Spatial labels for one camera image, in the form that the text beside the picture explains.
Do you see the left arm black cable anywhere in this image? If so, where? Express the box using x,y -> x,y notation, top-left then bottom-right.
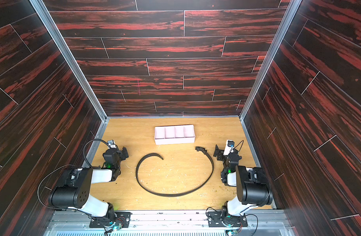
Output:
37,138 -> 112,210

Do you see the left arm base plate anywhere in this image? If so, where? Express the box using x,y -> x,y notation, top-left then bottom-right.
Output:
89,211 -> 132,230

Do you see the black leather belt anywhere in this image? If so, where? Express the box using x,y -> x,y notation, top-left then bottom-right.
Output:
135,146 -> 214,198

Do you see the pink divided storage box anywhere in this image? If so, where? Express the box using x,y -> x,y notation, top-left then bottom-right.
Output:
154,125 -> 196,145

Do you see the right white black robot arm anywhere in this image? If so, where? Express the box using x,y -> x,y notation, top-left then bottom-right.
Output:
213,140 -> 273,220

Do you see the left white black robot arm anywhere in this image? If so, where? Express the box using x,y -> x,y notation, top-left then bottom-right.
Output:
48,147 -> 129,224

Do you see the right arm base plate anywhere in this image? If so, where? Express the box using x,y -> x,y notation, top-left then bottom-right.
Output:
206,211 -> 248,228

